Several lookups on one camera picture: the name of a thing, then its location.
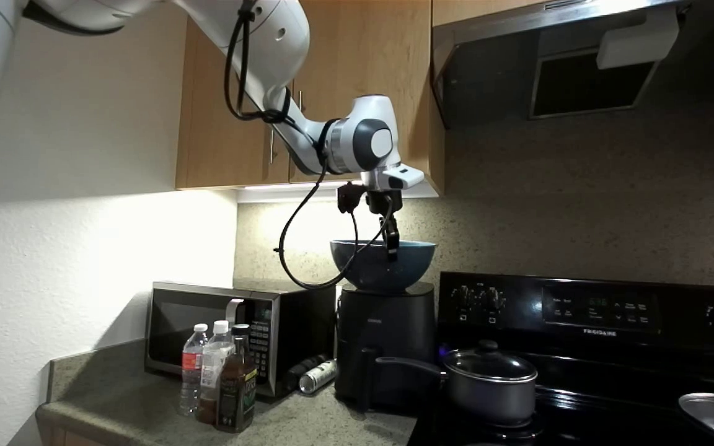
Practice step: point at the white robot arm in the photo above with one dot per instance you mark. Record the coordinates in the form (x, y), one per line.
(274, 41)

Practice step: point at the white label water bottle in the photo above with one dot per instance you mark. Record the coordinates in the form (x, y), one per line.
(211, 363)

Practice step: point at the black electric stove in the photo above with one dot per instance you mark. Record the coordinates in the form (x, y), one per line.
(620, 331)

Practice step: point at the red label water bottle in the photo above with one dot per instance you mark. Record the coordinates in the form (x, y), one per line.
(192, 372)

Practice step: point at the under cabinet light strip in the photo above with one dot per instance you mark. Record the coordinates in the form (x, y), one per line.
(290, 192)

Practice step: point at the saucepan with glass lid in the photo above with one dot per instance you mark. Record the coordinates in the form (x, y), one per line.
(489, 386)

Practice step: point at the blue bowl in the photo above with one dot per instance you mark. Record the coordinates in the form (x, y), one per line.
(372, 269)

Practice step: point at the white can lying down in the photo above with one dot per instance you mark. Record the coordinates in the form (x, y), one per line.
(319, 377)

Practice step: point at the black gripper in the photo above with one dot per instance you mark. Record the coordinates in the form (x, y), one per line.
(388, 202)

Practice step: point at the black air fryer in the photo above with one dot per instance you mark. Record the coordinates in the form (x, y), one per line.
(384, 337)

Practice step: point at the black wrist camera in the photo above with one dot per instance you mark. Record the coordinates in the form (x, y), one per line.
(352, 200)

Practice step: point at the dark sauce bottle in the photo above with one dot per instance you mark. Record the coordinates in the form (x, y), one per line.
(237, 397)

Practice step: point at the black microwave oven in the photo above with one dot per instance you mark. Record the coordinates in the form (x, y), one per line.
(192, 331)

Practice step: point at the dark range hood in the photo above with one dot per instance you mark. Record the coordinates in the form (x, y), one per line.
(489, 76)

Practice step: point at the white hood lamp panel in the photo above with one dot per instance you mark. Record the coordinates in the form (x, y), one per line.
(639, 41)

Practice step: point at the wooden upper cabinet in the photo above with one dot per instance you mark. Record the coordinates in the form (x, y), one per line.
(372, 57)

